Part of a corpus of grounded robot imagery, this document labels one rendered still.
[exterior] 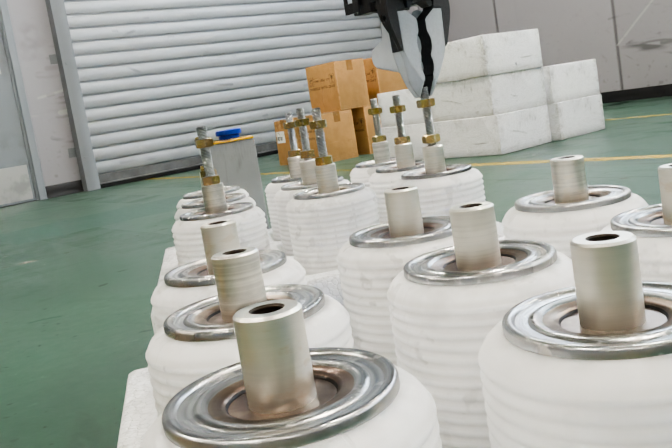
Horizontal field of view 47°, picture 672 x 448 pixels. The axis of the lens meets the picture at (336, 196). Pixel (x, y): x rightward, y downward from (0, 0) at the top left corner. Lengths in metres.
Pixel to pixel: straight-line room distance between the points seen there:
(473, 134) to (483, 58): 0.36
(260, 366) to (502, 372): 0.08
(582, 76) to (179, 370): 3.79
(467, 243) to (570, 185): 0.17
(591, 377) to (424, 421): 0.05
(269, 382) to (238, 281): 0.12
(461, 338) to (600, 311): 0.09
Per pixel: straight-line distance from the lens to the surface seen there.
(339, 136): 4.73
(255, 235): 0.77
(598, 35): 6.75
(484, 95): 3.57
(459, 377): 0.36
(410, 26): 0.81
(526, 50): 3.75
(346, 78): 4.80
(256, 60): 6.79
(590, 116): 4.08
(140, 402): 0.51
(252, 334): 0.24
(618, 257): 0.27
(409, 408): 0.24
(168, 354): 0.34
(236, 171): 1.17
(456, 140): 3.70
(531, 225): 0.51
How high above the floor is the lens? 0.34
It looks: 7 degrees down
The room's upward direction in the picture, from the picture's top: 9 degrees counter-clockwise
